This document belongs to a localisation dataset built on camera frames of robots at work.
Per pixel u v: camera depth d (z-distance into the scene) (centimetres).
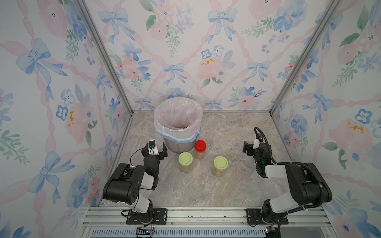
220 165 79
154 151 77
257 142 81
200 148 86
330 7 70
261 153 73
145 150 81
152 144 76
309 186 45
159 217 74
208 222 75
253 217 73
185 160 80
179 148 90
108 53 87
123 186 45
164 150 84
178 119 97
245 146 87
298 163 51
